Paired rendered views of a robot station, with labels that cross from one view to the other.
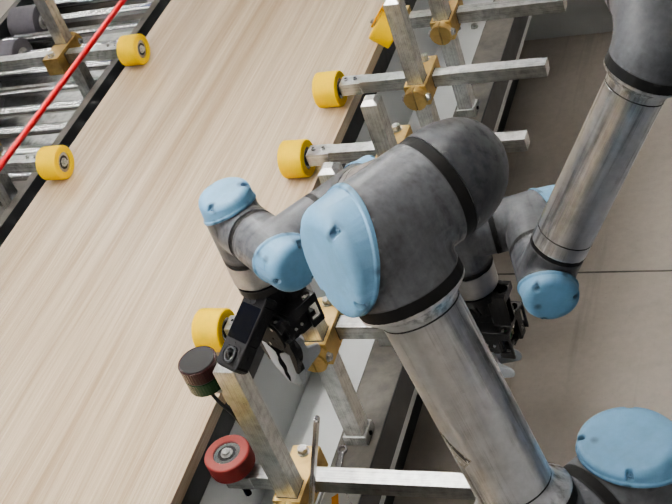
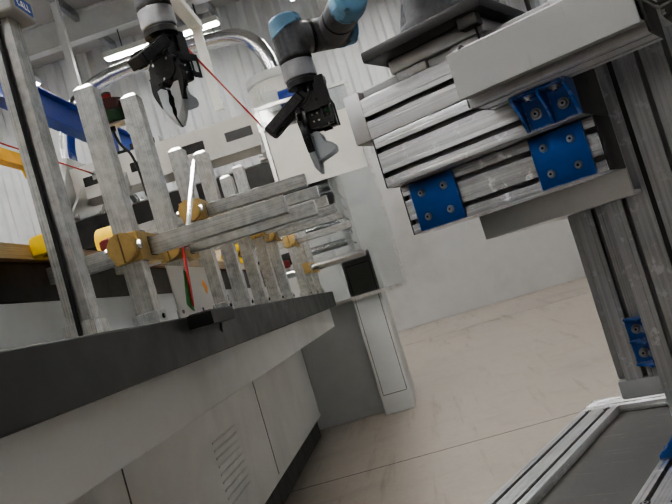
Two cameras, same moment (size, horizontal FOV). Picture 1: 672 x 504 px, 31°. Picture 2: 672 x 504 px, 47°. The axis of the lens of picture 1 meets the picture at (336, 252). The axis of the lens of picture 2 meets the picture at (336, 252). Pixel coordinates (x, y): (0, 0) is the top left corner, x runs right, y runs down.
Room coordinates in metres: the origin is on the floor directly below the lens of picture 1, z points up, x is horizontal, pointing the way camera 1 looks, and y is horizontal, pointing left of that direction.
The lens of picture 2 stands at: (-0.18, 0.60, 0.66)
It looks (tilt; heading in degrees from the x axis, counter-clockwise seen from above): 3 degrees up; 334
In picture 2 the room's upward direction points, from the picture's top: 17 degrees counter-clockwise
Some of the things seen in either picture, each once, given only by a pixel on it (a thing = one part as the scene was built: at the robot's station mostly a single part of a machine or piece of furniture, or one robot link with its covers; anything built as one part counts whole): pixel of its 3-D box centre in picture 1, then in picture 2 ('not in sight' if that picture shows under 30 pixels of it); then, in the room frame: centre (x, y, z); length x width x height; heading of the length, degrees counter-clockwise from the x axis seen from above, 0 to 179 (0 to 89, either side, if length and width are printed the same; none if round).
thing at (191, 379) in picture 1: (199, 365); (109, 107); (1.38, 0.25, 1.16); 0.06 x 0.06 x 0.02
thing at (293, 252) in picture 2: not in sight; (294, 254); (2.86, -0.67, 0.89); 0.03 x 0.03 x 0.48; 60
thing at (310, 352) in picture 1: (305, 359); (188, 103); (1.34, 0.10, 1.13); 0.06 x 0.03 x 0.09; 122
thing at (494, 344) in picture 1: (487, 315); (312, 105); (1.33, -0.18, 1.08); 0.09 x 0.08 x 0.12; 53
